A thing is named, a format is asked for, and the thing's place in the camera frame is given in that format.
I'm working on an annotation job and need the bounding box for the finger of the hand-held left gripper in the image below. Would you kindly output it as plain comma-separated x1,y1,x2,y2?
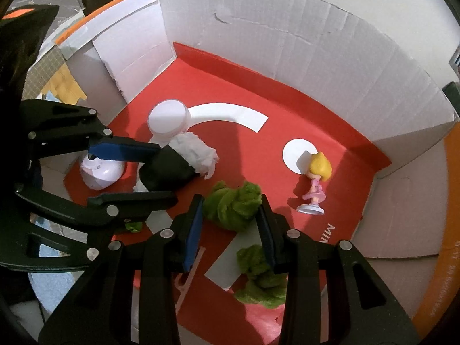
0,186,178,272
20,99,161,164

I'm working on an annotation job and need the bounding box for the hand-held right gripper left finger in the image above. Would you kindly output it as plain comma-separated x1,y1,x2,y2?
38,194,205,345

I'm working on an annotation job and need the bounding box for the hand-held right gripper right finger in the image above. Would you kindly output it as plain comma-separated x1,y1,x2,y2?
257,194,421,345

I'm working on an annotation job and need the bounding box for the black and white plush toy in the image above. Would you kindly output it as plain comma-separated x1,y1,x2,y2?
133,132,220,192

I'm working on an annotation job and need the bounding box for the pink plastic clothespin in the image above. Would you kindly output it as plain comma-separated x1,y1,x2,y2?
174,246,207,311

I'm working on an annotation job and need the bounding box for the green yarn scrunchie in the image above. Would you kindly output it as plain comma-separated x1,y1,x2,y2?
204,181,263,231
232,244,288,310

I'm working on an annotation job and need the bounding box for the orange cardboard box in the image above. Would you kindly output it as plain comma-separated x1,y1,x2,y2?
22,0,460,345

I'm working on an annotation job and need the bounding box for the pink egg-shaped toy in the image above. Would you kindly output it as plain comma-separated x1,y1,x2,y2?
79,153,126,191

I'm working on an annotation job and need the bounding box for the dark-haired figurine on round base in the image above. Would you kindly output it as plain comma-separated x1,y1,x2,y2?
147,99,191,148

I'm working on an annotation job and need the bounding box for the blonde figurine in pink dress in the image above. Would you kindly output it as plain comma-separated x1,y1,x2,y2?
296,151,333,215

